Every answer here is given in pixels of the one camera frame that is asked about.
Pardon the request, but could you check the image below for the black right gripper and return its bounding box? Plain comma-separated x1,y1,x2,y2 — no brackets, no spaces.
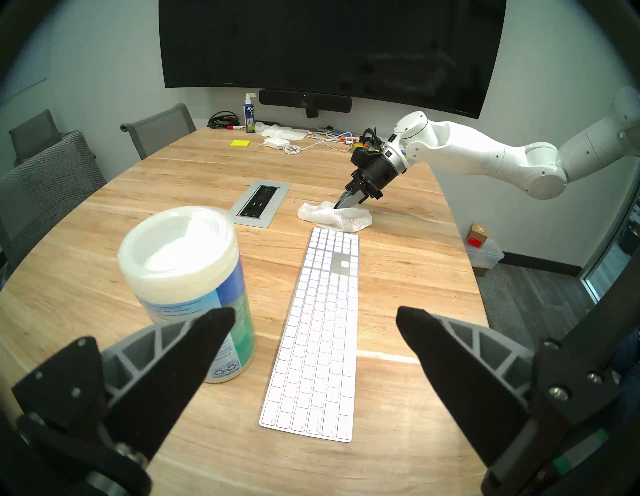
333,147,401,210

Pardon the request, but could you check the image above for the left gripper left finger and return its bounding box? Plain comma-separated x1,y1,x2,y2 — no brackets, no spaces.
12,307,236,462

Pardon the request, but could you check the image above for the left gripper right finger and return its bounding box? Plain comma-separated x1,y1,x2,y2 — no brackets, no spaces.
396,306,623,482

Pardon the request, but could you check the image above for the white disinfecting wipe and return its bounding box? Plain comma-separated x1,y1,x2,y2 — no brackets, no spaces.
297,201,374,234

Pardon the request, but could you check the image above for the disinfecting wipes canister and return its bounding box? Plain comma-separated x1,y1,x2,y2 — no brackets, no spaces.
118,206,257,384

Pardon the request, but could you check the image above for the silver table outlet panel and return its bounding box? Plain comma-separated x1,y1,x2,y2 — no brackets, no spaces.
231,180,292,230

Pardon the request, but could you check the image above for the black video conference bar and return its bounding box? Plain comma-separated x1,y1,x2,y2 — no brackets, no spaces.
259,88,353,119

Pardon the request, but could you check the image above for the clear plastic storage bin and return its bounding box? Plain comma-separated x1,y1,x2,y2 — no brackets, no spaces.
467,237,506,271

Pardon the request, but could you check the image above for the whiteboard cleaner spray bottle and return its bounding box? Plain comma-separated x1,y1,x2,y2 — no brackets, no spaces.
243,91,258,134

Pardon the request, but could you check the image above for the white slim keyboard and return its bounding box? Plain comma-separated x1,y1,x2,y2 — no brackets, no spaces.
259,226,360,443

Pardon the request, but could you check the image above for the narrow grey mesh chair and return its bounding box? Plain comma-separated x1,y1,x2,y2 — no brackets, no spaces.
120,103,198,161

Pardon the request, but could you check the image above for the wide grey mesh chair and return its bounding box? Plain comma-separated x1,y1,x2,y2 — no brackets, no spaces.
0,131,108,282

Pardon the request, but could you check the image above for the grey office chair with armrests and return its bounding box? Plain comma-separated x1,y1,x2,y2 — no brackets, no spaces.
9,109,63,167

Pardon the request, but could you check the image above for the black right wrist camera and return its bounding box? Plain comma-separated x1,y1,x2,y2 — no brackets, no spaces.
350,144,382,167

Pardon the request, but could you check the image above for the white charging cable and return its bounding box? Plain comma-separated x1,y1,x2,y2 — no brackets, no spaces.
283,129,352,156

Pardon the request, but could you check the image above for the black wall display screen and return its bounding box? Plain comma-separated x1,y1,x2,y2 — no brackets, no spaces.
158,0,507,120

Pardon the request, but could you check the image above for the coiled black cable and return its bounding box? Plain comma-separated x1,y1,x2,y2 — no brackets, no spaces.
207,111,241,130

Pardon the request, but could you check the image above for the glass door with frame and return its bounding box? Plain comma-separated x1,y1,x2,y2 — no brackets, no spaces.
581,190,640,305

